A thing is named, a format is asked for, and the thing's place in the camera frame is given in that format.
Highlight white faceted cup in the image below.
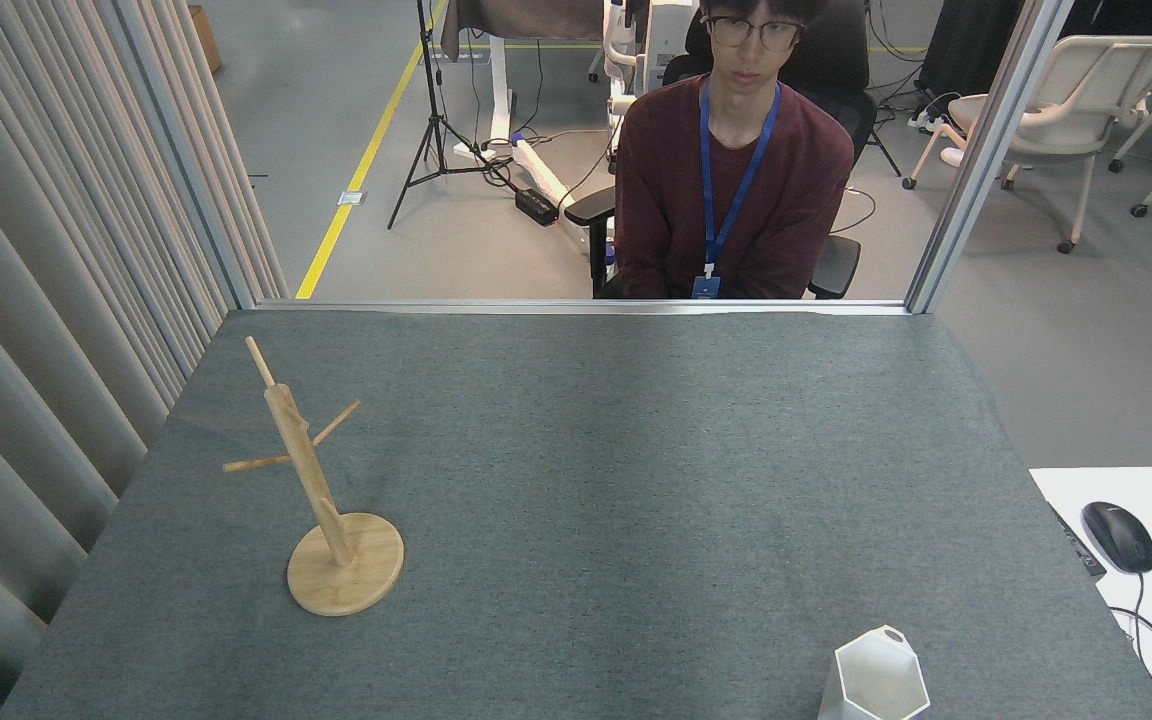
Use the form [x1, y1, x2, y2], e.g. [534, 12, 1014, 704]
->
[818, 626, 932, 720]

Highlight wooden cup rack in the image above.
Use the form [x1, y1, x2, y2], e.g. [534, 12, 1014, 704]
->
[223, 336, 405, 617]

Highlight person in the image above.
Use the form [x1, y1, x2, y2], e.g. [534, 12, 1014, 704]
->
[614, 0, 855, 301]

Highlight black tripod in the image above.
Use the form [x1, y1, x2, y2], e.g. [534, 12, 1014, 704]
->
[387, 0, 517, 231]

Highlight white stand on wheels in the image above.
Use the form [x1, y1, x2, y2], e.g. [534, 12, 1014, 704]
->
[453, 0, 659, 213]

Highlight dark hanging cloth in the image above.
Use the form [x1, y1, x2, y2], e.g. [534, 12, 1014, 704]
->
[440, 0, 607, 61]

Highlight black-rimmed glasses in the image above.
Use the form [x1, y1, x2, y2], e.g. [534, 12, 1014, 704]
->
[701, 13, 805, 54]

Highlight black office chair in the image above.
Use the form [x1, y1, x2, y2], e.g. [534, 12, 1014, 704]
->
[564, 0, 879, 301]

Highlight cardboard box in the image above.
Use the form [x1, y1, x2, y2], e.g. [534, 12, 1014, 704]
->
[187, 5, 224, 74]

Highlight grey pleated curtain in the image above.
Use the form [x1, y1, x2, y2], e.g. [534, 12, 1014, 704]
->
[0, 0, 290, 720]

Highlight white office chair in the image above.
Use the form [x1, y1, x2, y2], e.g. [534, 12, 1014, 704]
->
[902, 36, 1152, 255]

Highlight black computer mouse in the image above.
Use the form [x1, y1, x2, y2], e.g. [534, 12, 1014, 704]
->
[1081, 501, 1152, 575]

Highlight silver table rail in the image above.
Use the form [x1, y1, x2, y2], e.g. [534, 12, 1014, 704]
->
[254, 298, 912, 318]

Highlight blue lanyard with badge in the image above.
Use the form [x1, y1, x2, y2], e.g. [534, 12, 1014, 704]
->
[691, 75, 783, 300]

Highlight silver post by curtain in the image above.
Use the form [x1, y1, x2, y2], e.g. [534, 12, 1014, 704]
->
[101, 0, 258, 310]

